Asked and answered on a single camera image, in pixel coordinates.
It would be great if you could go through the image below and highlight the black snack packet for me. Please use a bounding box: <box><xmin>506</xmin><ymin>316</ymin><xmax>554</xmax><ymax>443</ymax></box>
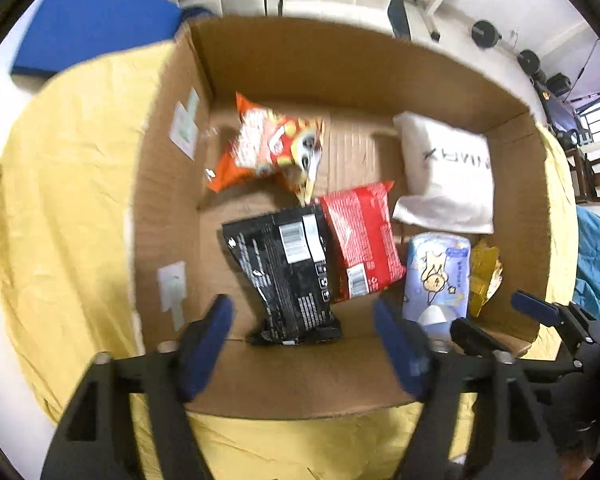
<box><xmin>221</xmin><ymin>205</ymin><xmax>343</xmax><ymax>347</ymax></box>

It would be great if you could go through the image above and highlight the black treadmill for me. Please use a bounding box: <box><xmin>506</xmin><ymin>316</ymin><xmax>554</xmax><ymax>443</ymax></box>
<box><xmin>532</xmin><ymin>77</ymin><xmax>600</xmax><ymax>136</ymax></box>

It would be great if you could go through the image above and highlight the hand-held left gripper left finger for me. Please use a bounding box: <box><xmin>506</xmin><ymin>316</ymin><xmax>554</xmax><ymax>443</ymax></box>
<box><xmin>40</xmin><ymin>294</ymin><xmax>235</xmax><ymax>480</ymax></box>

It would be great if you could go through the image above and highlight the blue quilted blanket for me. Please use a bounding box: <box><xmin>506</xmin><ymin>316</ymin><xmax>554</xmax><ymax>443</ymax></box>
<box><xmin>575</xmin><ymin>205</ymin><xmax>600</xmax><ymax>326</ymax></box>

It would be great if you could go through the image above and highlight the black speaker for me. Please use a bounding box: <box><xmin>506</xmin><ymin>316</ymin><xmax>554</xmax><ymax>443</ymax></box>
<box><xmin>547</xmin><ymin>72</ymin><xmax>573</xmax><ymax>97</ymax></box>

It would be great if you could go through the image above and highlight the dark wooden chair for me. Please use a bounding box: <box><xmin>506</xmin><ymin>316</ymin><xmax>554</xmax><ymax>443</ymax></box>
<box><xmin>562</xmin><ymin>132</ymin><xmax>600</xmax><ymax>206</ymax></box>

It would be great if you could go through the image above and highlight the yellow table cloth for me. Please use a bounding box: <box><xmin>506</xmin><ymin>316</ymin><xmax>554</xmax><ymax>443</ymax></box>
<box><xmin>0</xmin><ymin>40</ymin><xmax>581</xmax><ymax>480</ymax></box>

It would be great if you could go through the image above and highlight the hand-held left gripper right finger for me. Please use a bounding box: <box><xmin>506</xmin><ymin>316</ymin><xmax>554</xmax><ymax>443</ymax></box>
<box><xmin>374</xmin><ymin>296</ymin><xmax>566</xmax><ymax>480</ymax></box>

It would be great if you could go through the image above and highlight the red snack packet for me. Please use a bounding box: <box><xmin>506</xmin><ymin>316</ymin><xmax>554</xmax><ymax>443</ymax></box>
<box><xmin>319</xmin><ymin>181</ymin><xmax>407</xmax><ymax>305</ymax></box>

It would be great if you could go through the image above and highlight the cardboard box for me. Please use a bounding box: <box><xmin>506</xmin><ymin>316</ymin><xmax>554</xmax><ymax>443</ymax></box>
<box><xmin>124</xmin><ymin>15</ymin><xmax>556</xmax><ymax>418</ymax></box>

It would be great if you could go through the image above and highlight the white soft packet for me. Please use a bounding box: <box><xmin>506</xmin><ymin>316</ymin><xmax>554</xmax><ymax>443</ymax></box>
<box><xmin>391</xmin><ymin>111</ymin><xmax>496</xmax><ymax>235</ymax></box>

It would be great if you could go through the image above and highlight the light blue tissue pack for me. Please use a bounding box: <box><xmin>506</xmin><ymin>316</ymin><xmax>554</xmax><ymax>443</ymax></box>
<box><xmin>401</xmin><ymin>231</ymin><xmax>473</xmax><ymax>351</ymax></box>

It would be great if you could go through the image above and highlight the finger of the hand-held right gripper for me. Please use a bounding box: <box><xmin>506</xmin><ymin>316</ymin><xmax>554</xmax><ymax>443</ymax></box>
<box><xmin>511</xmin><ymin>290</ymin><xmax>600</xmax><ymax>361</ymax></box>
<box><xmin>450</xmin><ymin>317</ymin><xmax>516</xmax><ymax>359</ymax></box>

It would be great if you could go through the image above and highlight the orange snack packet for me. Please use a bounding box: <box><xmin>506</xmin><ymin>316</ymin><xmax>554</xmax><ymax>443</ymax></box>
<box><xmin>206</xmin><ymin>91</ymin><xmax>327</xmax><ymax>206</ymax></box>

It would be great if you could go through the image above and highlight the blue foam mat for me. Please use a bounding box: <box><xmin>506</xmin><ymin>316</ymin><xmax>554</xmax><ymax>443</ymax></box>
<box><xmin>10</xmin><ymin>0</ymin><xmax>181</xmax><ymax>81</ymax></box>

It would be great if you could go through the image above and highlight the yellow snack packet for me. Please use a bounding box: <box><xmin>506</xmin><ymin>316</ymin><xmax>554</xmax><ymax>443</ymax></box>
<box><xmin>467</xmin><ymin>240</ymin><xmax>504</xmax><ymax>318</ymax></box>

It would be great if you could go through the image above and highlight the small barbell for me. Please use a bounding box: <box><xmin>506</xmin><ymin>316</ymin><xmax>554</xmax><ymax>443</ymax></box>
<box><xmin>471</xmin><ymin>20</ymin><xmax>543</xmax><ymax>77</ymax></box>

